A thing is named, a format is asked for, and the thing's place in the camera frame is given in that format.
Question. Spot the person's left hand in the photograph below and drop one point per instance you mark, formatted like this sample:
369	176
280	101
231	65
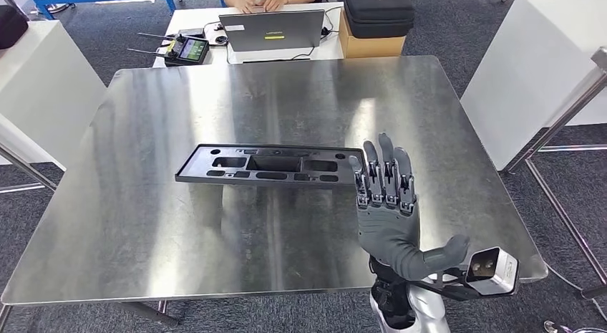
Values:
275	3

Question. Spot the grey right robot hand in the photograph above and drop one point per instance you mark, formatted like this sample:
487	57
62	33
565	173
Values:
389	231

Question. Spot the person's right hand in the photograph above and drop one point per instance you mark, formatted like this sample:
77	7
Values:
249	3

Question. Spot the black plastic plate bracket part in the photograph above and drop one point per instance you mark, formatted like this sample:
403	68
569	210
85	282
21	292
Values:
194	167

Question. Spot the stainless steel workbench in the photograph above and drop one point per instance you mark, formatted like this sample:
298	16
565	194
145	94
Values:
237	98

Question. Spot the grey laptop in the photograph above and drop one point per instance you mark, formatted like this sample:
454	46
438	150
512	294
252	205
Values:
246	36

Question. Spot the black remote controller with screen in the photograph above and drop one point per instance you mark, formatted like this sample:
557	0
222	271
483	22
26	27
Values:
192	51

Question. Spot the brown cardboard box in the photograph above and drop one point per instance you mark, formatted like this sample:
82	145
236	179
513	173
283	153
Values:
370	47

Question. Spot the black hard carrying case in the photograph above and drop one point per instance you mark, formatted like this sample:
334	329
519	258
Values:
379	13

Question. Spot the white partition panel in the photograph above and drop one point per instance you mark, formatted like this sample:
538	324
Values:
521	60
47	93

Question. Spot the black bag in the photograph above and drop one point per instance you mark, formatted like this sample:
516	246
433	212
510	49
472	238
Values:
12	27

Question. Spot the black camera bracket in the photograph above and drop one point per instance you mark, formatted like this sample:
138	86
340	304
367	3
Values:
446	288

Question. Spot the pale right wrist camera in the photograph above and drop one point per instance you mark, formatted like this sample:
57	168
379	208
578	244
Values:
498	274

